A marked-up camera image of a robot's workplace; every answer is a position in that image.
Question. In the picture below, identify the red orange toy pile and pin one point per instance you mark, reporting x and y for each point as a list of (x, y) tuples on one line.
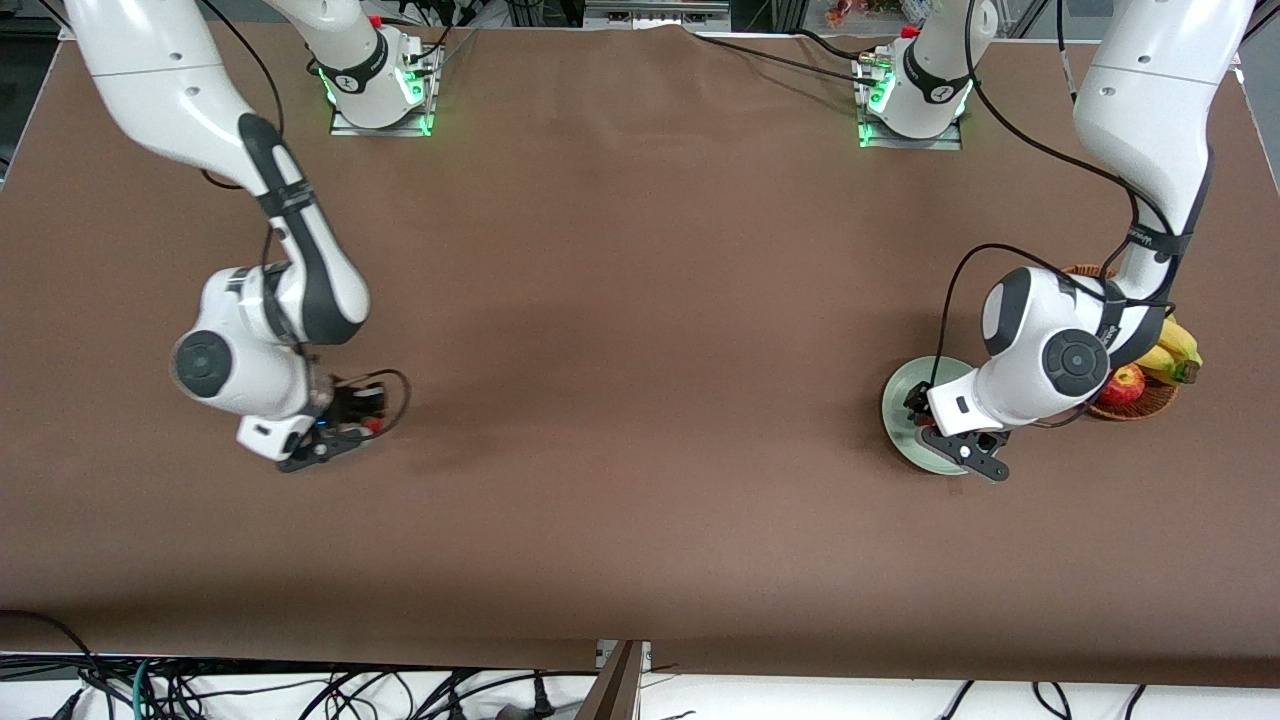
[(845, 12)]

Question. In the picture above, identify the brown table cover sheet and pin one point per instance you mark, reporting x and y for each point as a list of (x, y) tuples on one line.
[(700, 300)]

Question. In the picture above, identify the black power plug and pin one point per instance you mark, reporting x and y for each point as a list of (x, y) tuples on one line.
[(541, 700)]

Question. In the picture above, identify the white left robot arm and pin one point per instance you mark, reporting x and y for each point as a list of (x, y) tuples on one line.
[(1075, 360)]

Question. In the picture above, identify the red yellow apple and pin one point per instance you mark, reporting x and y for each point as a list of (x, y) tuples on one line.
[(1128, 388)]

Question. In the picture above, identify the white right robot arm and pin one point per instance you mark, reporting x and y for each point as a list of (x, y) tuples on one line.
[(205, 365)]

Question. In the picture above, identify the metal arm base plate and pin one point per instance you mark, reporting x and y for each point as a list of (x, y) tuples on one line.
[(380, 128), (910, 142)]

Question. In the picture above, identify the grey metal device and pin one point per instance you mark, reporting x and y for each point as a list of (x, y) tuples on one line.
[(650, 12)]

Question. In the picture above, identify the brown wooden beam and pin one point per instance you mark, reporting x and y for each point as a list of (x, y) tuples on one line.
[(615, 690)]

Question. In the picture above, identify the brown wicker basket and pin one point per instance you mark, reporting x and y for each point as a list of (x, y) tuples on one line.
[(1150, 405)]

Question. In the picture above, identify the yellow banana bunch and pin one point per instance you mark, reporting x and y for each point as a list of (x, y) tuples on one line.
[(1178, 348)]

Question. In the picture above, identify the mint green round plate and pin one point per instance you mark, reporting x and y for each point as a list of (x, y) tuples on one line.
[(893, 410)]

